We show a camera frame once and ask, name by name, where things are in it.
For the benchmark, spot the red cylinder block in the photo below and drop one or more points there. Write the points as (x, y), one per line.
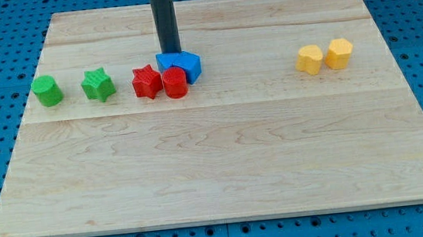
(174, 82)

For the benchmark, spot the yellow hexagon block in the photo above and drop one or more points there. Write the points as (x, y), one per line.
(338, 54)

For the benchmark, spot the blue pentagon block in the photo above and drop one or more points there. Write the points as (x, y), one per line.
(190, 63)

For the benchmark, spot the red star block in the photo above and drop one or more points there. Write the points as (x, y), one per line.
(146, 82)

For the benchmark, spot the light wooden board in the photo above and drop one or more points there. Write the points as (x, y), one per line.
(253, 139)

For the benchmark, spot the green cylinder block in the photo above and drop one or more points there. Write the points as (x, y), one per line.
(46, 90)

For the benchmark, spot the yellow heart block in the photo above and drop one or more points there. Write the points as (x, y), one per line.
(309, 59)

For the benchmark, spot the green star block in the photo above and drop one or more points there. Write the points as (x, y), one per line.
(98, 85)

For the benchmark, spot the blue cube block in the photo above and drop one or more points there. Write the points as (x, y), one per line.
(165, 60)

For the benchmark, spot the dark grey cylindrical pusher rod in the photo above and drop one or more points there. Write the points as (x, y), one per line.
(164, 17)

